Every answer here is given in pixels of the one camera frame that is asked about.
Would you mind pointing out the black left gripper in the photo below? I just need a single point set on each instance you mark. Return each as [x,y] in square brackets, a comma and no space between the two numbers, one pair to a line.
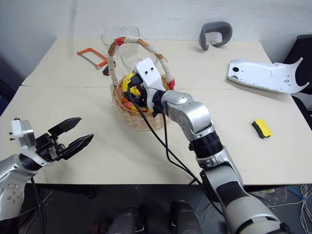
[47,147]

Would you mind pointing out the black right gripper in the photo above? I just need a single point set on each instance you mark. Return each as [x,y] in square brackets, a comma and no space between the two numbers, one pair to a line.
[133,80]

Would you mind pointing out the yellow lemon fruit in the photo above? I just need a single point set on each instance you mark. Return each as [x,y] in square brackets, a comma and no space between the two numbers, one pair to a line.
[127,85]

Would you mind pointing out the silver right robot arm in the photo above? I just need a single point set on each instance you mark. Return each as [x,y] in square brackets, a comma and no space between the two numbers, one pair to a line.
[195,122]

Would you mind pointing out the orange fruit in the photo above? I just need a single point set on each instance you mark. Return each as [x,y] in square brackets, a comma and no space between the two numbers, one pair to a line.
[126,99]

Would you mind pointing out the pink peach fruit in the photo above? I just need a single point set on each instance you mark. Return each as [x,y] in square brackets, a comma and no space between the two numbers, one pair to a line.
[128,105]

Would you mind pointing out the yellow banana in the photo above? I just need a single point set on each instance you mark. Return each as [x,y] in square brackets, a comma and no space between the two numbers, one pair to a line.
[144,110]

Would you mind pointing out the orange hacksaw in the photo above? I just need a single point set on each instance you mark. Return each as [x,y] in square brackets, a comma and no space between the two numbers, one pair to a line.
[93,58]

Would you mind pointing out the clear plastic container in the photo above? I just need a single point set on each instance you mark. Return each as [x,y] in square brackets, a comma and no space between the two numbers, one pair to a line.
[114,34]

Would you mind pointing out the dark rounded shape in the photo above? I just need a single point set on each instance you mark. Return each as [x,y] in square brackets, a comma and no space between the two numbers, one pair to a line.
[185,217]
[126,220]

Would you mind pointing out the grey headset face pad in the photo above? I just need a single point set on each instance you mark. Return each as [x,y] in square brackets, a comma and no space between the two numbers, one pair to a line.
[225,29]

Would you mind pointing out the white robot shell panel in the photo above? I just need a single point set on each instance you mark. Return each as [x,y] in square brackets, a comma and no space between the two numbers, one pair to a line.
[260,74]

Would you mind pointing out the yellow and black sponge eraser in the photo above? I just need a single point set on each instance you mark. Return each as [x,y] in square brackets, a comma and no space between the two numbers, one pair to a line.
[263,128]

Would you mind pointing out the black chair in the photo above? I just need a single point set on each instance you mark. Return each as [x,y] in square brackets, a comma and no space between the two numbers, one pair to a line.
[303,48]

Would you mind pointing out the clear plastic bag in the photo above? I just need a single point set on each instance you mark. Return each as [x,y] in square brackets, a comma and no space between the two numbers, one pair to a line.
[274,195]

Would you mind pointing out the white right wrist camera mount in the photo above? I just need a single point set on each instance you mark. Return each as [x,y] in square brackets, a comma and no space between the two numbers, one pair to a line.
[149,76]

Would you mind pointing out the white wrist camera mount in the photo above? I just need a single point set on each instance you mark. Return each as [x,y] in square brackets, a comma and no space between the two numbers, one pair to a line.
[23,135]
[149,76]

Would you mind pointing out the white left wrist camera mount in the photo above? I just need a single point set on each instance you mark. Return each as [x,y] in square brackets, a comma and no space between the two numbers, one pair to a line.
[23,135]

